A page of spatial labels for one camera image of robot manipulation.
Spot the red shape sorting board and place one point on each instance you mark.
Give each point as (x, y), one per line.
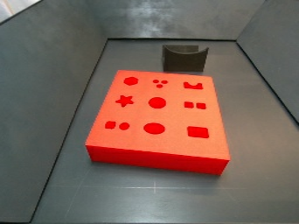
(160, 121)

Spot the black curved peg holder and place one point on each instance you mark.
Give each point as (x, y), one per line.
(183, 58)

